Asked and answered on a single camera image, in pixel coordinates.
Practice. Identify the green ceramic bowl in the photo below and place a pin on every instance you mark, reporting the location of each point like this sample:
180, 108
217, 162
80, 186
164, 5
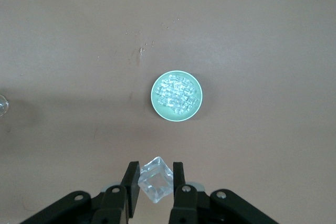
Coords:
162, 112

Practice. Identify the brown table cover sheet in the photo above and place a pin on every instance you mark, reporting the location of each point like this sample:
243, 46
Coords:
236, 37

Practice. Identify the single clear ice cube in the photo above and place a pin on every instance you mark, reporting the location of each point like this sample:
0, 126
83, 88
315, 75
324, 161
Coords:
155, 182

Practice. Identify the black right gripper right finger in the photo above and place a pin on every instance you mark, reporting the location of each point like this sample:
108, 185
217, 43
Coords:
189, 205

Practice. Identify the clear wine glass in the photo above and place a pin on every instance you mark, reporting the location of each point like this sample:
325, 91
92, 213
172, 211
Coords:
3, 106

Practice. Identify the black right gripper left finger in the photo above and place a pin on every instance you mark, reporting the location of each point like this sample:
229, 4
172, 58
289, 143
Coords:
113, 205

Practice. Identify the pile of clear ice cubes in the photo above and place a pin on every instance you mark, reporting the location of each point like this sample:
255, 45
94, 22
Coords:
175, 94

